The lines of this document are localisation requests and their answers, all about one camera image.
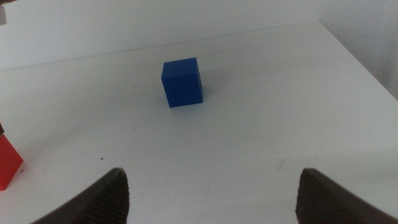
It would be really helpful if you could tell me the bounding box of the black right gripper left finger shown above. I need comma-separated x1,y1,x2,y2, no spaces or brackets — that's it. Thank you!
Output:
30,167,131,224

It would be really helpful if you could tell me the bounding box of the blue cube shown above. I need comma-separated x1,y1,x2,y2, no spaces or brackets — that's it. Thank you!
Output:
160,57,204,109

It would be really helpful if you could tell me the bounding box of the red cube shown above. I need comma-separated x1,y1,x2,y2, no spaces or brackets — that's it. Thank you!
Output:
0,133,24,192

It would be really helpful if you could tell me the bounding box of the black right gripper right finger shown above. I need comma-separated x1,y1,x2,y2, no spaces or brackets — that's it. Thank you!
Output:
295,168,398,224

